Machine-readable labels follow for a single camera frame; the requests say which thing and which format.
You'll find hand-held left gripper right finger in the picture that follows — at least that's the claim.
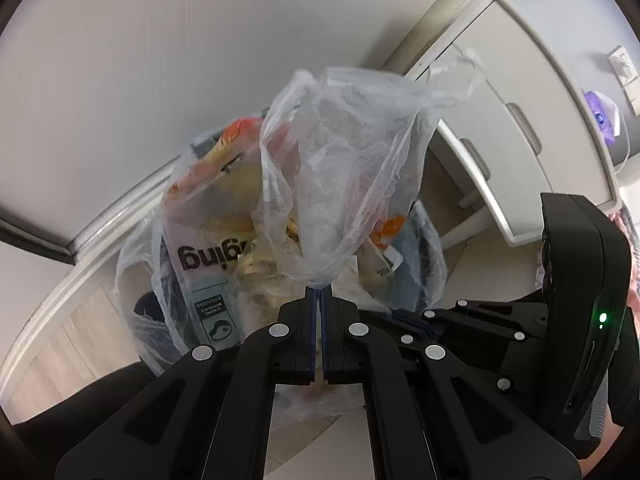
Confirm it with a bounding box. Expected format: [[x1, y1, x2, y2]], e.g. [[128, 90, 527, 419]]
[[320, 286, 585, 480]]

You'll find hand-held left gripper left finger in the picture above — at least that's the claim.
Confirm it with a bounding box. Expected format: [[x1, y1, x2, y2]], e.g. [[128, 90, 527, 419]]
[[54, 285, 321, 480]]

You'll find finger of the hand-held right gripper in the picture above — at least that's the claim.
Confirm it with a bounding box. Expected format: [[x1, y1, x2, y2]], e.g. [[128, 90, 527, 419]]
[[422, 300, 549, 344], [392, 310, 518, 395]]

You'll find white packet black print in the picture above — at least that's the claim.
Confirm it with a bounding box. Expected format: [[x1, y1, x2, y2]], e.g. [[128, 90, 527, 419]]
[[162, 210, 261, 356]]

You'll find clear plastic bag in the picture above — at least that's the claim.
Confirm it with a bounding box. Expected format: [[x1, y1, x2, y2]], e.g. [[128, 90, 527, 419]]
[[251, 50, 483, 288]]

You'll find pink blanket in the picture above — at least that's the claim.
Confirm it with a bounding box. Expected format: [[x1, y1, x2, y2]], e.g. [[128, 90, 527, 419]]
[[607, 210, 640, 311]]

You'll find purple tissue pack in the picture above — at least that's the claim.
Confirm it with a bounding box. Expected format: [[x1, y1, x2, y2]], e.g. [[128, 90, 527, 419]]
[[582, 89, 623, 143]]

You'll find white nightstand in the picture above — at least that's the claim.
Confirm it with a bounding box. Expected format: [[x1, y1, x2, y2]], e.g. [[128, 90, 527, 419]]
[[405, 0, 623, 247]]

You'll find grey wardrobe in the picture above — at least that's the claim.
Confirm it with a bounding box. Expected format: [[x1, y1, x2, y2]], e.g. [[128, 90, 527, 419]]
[[0, 0, 476, 266]]

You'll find white charging cable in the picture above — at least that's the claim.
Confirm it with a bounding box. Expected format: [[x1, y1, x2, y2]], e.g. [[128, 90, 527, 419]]
[[612, 110, 632, 176]]

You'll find white wall socket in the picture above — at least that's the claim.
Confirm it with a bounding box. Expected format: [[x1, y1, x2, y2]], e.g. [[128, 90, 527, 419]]
[[607, 46, 640, 86]]

